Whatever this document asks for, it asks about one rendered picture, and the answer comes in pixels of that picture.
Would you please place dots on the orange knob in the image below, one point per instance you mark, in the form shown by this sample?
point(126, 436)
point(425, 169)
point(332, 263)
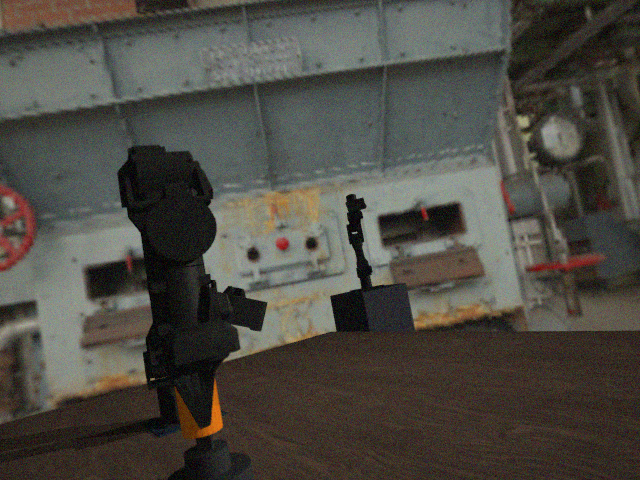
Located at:
point(189, 427)

